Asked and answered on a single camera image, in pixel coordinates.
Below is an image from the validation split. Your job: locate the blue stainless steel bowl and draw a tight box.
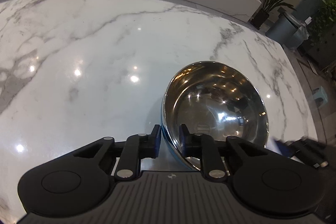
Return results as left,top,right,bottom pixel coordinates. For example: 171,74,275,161
161,61,269,170

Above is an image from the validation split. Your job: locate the small teal stool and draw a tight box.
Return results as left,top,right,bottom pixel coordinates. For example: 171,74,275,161
313,86,328,108

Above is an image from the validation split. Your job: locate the grey pedal trash bin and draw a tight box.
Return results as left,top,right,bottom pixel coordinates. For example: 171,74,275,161
265,11,309,50

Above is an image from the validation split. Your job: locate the leafy plant at right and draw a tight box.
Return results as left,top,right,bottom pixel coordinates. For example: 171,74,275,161
307,0,336,62

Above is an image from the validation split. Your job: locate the potted green plant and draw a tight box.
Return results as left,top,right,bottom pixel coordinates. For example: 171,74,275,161
251,0,302,30

